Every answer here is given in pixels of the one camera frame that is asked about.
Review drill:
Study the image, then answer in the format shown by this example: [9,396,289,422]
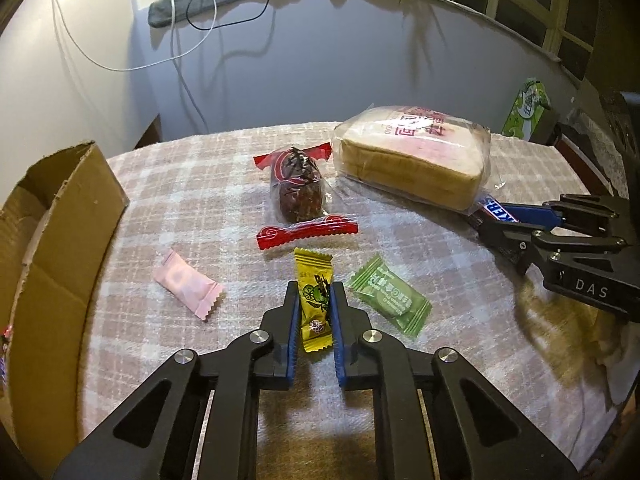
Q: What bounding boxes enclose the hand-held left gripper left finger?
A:
[52,280,303,480]

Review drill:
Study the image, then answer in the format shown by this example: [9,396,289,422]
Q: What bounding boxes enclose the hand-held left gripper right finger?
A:
[330,281,581,480]

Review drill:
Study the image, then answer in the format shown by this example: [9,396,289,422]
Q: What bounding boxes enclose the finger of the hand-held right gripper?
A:
[500,194,621,233]
[470,217,626,276]

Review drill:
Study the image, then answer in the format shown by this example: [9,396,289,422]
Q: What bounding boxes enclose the yellow candy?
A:
[293,247,335,353]

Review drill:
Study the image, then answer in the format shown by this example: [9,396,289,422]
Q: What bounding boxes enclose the green candy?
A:
[348,255,433,337]

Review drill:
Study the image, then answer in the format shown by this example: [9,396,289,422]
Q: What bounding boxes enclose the pink candy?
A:
[153,248,225,320]

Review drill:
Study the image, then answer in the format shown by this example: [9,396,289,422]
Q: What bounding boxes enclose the red-wrapped brown cake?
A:
[252,142,360,251]

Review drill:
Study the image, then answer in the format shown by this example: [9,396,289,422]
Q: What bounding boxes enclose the packaged sliced bread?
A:
[332,104,493,213]

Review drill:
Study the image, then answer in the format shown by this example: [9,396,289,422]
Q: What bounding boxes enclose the cardboard box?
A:
[0,142,132,461]

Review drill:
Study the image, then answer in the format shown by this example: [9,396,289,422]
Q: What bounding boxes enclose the lace cloth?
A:
[575,110,631,196]

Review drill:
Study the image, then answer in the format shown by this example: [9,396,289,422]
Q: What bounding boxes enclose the cream fuzzy cloth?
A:
[595,305,626,401]

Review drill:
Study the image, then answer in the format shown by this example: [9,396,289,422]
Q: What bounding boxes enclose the green snack bag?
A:
[501,78,551,141]

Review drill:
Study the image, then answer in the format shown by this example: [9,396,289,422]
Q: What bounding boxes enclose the grey windowsill cloth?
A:
[148,0,596,81]

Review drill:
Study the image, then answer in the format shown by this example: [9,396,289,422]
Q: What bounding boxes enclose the white cable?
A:
[50,0,218,133]

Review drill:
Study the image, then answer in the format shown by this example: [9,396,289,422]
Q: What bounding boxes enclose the black cable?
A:
[187,0,273,31]

